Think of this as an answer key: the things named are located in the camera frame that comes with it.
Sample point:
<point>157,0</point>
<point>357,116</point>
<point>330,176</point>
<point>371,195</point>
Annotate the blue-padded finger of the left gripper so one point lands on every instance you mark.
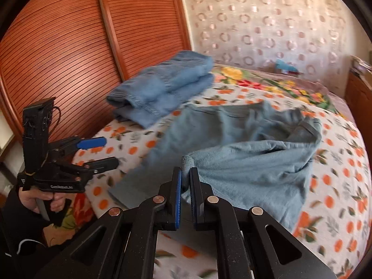
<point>90,143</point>

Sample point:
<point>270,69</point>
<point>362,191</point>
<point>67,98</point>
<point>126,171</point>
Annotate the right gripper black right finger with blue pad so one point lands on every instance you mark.
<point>250,243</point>

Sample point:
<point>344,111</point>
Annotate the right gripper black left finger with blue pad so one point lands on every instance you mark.
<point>122,243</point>

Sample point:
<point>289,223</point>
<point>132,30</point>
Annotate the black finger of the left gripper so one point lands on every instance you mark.
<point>98,167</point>

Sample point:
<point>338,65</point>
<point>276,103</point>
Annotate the grey-blue pants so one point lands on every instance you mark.
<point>251,155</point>

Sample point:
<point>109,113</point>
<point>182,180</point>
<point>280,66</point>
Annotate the folded blue denim jeans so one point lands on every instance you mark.
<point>159,90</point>

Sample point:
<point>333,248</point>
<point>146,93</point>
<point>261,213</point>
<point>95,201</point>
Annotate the wooden slatted wardrobe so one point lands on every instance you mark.
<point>76,51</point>

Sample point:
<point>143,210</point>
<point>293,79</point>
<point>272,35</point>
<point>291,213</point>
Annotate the floral pink blanket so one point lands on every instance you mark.
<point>307,91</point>

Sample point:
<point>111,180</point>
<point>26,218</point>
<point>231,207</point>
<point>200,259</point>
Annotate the teal object by curtain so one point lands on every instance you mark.
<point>284,68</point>

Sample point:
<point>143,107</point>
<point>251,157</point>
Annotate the wooden side cabinet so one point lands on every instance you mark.
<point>358,99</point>

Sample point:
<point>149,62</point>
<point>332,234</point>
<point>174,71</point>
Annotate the clutter on cabinet top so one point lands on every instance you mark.
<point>359,66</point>

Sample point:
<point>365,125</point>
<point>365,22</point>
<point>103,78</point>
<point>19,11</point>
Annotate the sheer circle pattern curtain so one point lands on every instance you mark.
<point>310,35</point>

